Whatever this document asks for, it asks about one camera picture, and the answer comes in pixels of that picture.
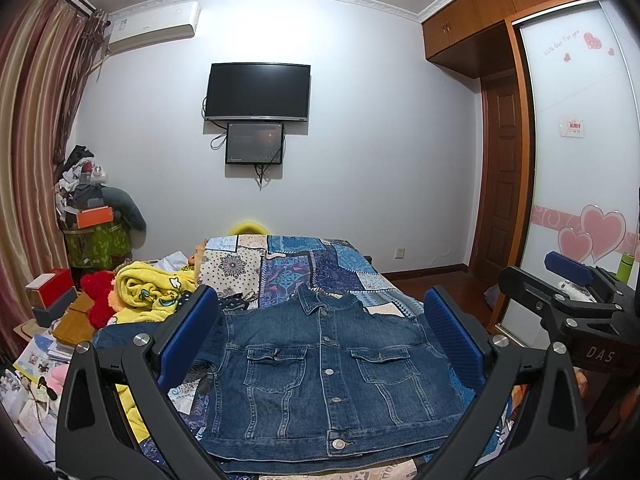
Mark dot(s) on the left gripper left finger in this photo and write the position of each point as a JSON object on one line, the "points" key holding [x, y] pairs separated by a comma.
{"points": [[93, 438]]}

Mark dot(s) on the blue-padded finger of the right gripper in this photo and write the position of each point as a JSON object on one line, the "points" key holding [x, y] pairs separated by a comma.
{"points": [[567, 268]]}

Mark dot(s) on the blue denim jacket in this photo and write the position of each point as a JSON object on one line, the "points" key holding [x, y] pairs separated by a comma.
{"points": [[317, 383]]}

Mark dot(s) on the pile of clothes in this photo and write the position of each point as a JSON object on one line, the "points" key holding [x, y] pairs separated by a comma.
{"points": [[79, 186]]}

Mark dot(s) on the green bottle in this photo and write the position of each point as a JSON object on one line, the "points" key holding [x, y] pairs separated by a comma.
{"points": [[625, 267]]}

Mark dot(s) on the brown wooden door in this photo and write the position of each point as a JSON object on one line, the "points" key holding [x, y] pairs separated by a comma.
{"points": [[502, 161]]}

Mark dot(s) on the wooden box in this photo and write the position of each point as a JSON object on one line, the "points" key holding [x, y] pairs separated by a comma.
{"points": [[74, 326]]}

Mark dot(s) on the red plush toy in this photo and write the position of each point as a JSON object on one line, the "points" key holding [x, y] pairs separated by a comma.
{"points": [[98, 286]]}

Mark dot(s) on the yellow cartoon blanket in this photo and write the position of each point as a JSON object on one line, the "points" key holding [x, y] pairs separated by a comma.
{"points": [[144, 294]]}

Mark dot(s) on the red and white box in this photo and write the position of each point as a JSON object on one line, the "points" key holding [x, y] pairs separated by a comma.
{"points": [[49, 287]]}

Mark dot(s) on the white wardrobe sliding door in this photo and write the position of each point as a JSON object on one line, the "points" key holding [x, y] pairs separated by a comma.
{"points": [[583, 70]]}

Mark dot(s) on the orange box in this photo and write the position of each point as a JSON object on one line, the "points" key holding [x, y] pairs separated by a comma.
{"points": [[94, 217]]}

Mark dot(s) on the blue patchwork bedspread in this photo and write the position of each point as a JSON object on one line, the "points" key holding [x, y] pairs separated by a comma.
{"points": [[258, 271]]}

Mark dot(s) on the dark green plush cushion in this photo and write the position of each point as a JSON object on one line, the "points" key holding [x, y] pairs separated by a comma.
{"points": [[123, 204]]}

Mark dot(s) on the wooden overhead cabinet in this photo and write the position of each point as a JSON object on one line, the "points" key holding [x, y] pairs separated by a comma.
{"points": [[471, 37]]}

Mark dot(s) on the yellow round object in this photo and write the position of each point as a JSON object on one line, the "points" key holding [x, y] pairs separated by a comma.
{"points": [[248, 228]]}

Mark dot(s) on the striped red curtain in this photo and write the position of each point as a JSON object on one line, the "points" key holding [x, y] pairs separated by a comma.
{"points": [[46, 56]]}

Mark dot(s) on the white air conditioner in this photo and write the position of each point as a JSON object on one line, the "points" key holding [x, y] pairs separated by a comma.
{"points": [[155, 26]]}

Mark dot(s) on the white wall socket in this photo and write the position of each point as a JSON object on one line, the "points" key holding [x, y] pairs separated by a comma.
{"points": [[399, 252]]}

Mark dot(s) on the small black wall monitor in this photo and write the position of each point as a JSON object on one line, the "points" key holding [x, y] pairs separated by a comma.
{"points": [[254, 143]]}

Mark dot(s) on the black wall television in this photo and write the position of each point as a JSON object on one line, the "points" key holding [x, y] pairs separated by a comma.
{"points": [[252, 91]]}

